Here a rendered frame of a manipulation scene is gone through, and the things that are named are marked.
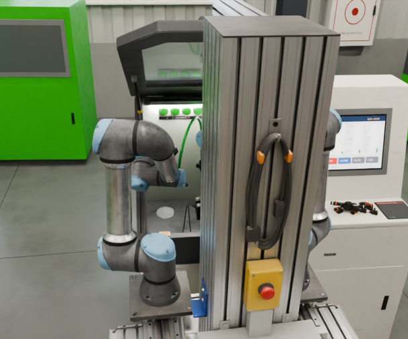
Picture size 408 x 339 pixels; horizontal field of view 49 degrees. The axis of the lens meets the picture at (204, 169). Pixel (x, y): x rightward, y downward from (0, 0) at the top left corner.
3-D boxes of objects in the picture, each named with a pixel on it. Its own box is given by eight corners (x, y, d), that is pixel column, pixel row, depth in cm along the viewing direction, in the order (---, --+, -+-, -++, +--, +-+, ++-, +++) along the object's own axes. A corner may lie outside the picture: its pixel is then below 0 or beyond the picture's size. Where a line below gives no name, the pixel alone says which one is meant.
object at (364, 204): (334, 217, 222) (336, 208, 219) (327, 206, 231) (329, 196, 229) (379, 215, 224) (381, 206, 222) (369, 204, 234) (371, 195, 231)
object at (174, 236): (147, 266, 216) (145, 239, 208) (147, 260, 220) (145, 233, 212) (273, 259, 222) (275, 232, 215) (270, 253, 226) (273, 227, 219)
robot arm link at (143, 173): (155, 186, 176) (159, 161, 180) (127, 184, 177) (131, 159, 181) (157, 193, 183) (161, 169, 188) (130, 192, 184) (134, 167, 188)
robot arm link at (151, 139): (174, 115, 140) (187, 168, 187) (139, 114, 141) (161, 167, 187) (170, 149, 137) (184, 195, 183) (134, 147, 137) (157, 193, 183)
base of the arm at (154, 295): (182, 305, 159) (182, 283, 155) (140, 309, 157) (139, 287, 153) (178, 276, 173) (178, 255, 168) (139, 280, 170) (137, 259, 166)
